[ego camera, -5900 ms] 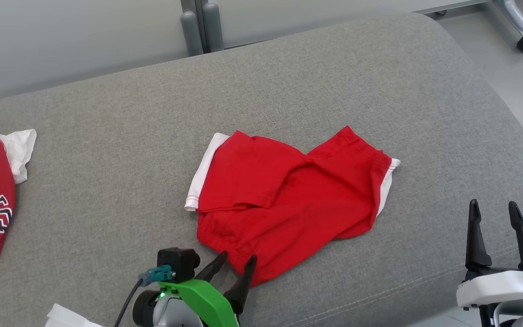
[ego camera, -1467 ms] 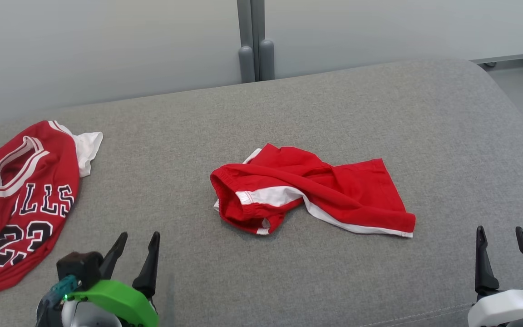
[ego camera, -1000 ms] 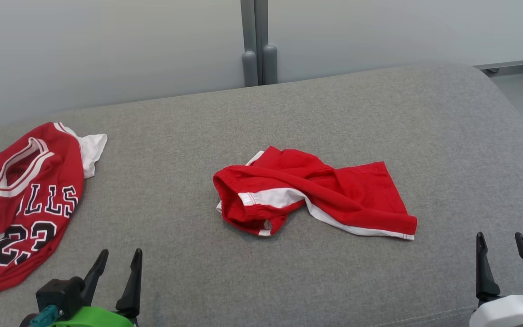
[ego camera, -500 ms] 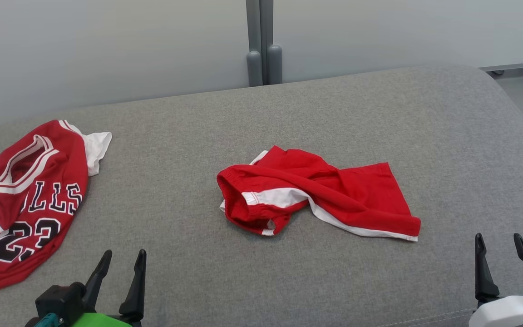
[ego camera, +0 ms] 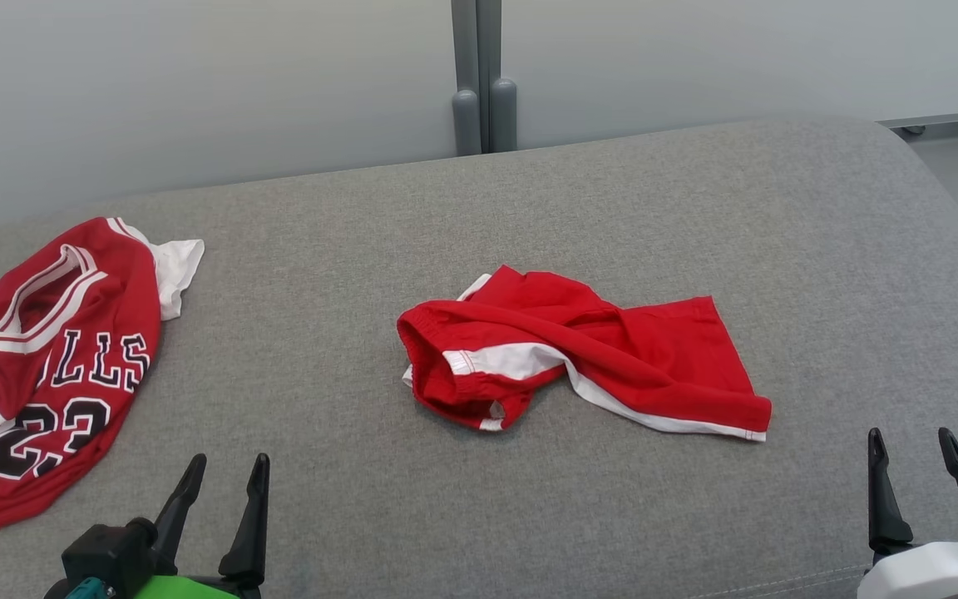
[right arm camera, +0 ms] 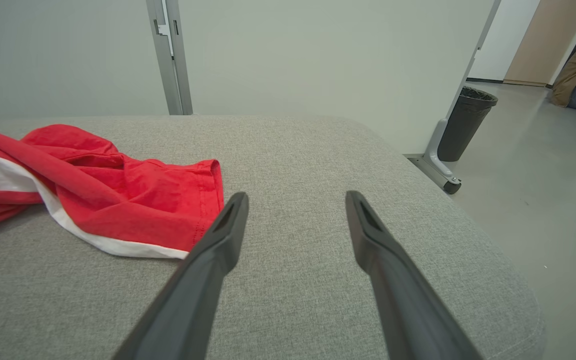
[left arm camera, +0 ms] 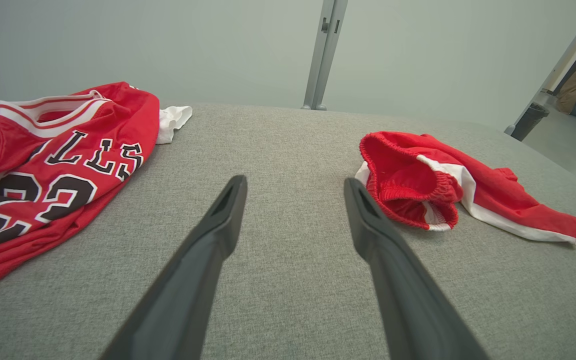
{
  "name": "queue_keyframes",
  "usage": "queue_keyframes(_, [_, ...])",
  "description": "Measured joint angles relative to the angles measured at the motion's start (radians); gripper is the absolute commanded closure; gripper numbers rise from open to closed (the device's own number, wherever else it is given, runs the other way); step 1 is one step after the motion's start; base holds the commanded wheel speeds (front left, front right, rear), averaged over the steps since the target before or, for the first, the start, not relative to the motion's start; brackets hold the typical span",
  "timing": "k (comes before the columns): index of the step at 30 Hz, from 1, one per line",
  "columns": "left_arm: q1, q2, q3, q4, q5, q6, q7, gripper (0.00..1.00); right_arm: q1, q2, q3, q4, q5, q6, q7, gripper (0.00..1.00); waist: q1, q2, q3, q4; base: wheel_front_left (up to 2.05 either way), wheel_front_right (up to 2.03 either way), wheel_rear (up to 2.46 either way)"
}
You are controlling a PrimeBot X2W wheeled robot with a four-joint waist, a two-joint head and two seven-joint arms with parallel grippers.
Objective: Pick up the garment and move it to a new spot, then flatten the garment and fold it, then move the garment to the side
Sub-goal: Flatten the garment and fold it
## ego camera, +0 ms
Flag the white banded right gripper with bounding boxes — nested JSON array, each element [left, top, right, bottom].
[[857, 428, 958, 599]]

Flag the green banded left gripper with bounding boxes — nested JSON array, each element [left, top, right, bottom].
[[126, 453, 270, 599]]

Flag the red Bulls 23 jersey shirt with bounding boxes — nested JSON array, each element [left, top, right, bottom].
[[0, 216, 205, 546]]

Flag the red Bulls 23 shorts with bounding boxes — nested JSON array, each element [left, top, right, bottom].
[[397, 265, 773, 442]]

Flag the grey partition base rail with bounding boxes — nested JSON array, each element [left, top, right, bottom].
[[878, 108, 958, 136]]

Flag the grey partition post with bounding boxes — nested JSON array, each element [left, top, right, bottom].
[[452, 0, 481, 156], [479, 0, 519, 153]]

